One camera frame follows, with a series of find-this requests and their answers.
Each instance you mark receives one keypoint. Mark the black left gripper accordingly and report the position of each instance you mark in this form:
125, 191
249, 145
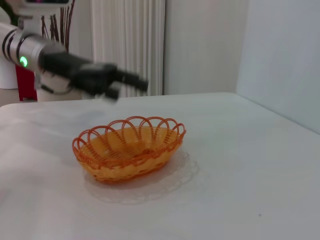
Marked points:
82, 75

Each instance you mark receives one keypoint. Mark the orange plastic woven basket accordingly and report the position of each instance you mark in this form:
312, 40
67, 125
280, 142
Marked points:
140, 160

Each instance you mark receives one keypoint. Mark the white ribbed radiator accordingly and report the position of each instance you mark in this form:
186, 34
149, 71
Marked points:
127, 45

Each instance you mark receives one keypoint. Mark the red brown decorative twigs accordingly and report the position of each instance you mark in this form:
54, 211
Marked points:
58, 27

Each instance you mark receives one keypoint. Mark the red stand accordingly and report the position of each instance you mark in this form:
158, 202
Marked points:
26, 82

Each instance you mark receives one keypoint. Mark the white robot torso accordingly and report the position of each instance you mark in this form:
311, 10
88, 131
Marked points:
42, 10

